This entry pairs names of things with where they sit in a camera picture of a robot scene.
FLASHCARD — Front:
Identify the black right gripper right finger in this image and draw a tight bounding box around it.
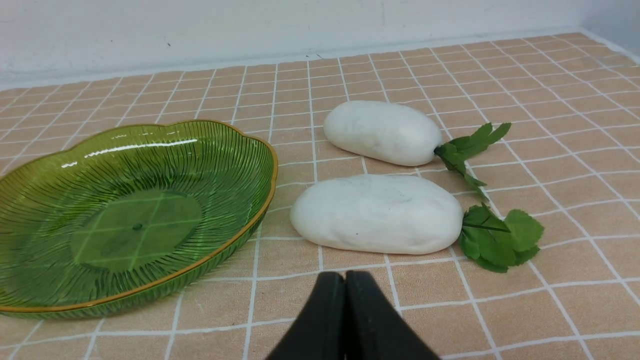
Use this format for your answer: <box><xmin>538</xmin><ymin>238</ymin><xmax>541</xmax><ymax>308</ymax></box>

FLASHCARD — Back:
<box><xmin>345</xmin><ymin>270</ymin><xmax>440</xmax><ymax>360</ymax></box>

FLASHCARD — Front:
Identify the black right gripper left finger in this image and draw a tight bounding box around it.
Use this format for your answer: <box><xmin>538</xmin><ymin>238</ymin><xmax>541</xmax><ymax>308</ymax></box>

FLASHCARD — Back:
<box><xmin>267</xmin><ymin>272</ymin><xmax>346</xmax><ymax>360</ymax></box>

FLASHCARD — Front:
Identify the white radish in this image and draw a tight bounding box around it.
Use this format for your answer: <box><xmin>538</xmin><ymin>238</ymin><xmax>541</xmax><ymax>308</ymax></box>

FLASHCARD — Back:
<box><xmin>323</xmin><ymin>100</ymin><xmax>512</xmax><ymax>194</ymax></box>
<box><xmin>290</xmin><ymin>174</ymin><xmax>545</xmax><ymax>273</ymax></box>

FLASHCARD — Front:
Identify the green ribbed glass plate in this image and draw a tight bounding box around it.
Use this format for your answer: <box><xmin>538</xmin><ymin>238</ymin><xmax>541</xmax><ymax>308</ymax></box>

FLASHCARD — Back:
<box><xmin>0</xmin><ymin>120</ymin><xmax>279</xmax><ymax>320</ymax></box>

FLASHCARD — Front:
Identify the beige checkered tablecloth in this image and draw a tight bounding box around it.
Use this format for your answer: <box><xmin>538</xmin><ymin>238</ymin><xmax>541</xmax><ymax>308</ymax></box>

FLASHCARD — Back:
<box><xmin>0</xmin><ymin>32</ymin><xmax>639</xmax><ymax>360</ymax></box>

